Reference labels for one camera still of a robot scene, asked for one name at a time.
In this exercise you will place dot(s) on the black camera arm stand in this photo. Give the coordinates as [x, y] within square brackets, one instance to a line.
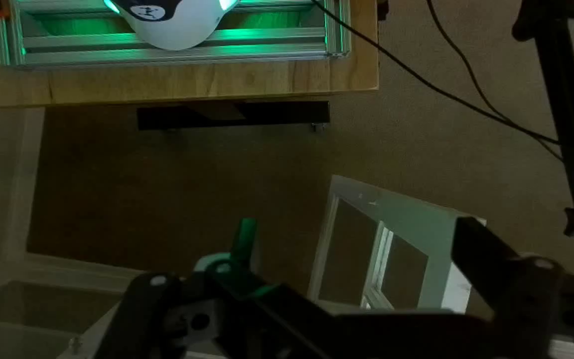
[546, 24]

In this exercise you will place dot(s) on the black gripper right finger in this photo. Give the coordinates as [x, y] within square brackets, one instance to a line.
[530, 295]

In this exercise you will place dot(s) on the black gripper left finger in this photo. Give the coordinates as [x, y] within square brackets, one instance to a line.
[223, 303]

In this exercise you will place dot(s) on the white open cabinet door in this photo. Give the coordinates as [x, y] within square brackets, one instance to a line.
[401, 219]

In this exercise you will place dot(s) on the aluminium frame on table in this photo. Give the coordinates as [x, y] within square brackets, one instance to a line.
[134, 32]

